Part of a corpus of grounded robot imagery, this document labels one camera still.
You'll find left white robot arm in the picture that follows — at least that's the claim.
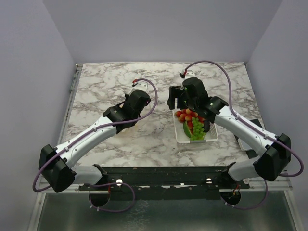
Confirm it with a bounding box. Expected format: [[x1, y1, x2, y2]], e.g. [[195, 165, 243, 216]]
[[38, 90, 150, 193]]

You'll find aluminium rail frame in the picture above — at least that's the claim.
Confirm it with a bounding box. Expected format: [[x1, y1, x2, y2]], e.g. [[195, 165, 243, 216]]
[[28, 63, 293, 229]]

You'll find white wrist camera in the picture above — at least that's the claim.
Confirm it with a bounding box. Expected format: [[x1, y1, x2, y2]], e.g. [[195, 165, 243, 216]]
[[131, 80, 149, 92], [180, 70, 196, 79]]

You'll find red strawberry pile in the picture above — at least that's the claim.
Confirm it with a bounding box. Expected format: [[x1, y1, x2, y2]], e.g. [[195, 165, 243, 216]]
[[174, 109, 205, 130]]

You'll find watermelon slice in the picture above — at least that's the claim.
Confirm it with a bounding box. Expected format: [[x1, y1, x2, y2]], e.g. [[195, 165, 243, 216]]
[[183, 121, 193, 138]]

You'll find purple eggplant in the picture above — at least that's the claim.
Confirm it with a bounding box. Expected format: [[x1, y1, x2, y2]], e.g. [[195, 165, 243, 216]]
[[203, 120, 210, 133]]

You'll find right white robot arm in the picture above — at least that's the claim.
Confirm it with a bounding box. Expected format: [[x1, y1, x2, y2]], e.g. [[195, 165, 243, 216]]
[[167, 77, 291, 188]]

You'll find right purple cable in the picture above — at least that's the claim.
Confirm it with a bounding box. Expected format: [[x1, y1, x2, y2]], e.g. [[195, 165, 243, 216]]
[[179, 60, 304, 209]]

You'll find white plastic basket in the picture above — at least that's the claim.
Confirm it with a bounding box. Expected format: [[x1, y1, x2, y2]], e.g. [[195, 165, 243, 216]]
[[173, 109, 218, 144]]

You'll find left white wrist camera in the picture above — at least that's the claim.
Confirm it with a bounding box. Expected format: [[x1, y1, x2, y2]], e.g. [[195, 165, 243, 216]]
[[131, 80, 149, 92]]

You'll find clear zip top bag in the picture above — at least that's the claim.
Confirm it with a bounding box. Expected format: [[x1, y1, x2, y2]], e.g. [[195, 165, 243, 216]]
[[116, 103, 141, 134]]

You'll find green grape bunch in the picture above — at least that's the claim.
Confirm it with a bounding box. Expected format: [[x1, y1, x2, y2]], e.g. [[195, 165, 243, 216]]
[[190, 117, 206, 141]]

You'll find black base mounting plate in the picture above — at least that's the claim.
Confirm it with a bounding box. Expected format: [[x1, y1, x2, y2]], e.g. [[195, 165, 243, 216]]
[[79, 166, 249, 201]]

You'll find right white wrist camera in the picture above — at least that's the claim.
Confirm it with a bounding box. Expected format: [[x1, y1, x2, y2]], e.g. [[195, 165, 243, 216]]
[[180, 70, 196, 79]]

